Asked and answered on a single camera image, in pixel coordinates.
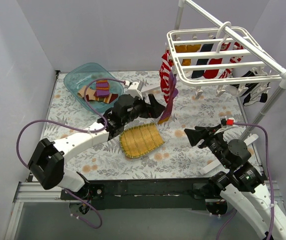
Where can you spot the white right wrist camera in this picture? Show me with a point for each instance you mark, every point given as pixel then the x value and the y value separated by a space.
pixel 226 123

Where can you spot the maroon sock with orange cuff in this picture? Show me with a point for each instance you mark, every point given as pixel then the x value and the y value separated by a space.
pixel 102 89

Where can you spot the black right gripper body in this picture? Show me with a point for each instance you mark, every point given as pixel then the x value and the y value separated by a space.
pixel 204 139

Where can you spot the red sock with white pattern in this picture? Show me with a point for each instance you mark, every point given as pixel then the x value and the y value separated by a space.
pixel 212 73

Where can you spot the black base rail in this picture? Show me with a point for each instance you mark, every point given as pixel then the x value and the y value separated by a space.
pixel 150 193

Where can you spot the beige striped sock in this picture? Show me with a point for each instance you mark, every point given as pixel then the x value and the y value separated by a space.
pixel 90 95

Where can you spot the black white striped sock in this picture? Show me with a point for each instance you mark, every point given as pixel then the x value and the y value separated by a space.
pixel 247 88

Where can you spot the navy blue sock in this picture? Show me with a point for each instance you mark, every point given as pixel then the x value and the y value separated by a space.
pixel 199 73

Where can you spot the maroon purple striped sock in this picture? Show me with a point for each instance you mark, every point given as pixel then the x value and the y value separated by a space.
pixel 170 92

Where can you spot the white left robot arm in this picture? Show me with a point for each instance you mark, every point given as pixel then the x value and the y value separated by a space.
pixel 48 160

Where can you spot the red white striped sock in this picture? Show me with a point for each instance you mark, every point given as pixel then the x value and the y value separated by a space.
pixel 164 72
pixel 233 60

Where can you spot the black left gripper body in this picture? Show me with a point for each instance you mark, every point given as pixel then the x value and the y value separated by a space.
pixel 146 109

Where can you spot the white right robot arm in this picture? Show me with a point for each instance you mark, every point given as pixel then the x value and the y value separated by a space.
pixel 243 186

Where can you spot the teal transparent plastic basin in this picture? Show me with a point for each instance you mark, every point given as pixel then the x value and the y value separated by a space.
pixel 87 75

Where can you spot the white drying rack stand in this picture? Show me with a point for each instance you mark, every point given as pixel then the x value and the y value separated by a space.
pixel 226 28

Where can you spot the woven bamboo tray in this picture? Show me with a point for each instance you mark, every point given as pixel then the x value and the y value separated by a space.
pixel 138 141

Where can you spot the white clip sock hanger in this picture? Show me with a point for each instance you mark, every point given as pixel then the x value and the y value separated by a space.
pixel 253 57

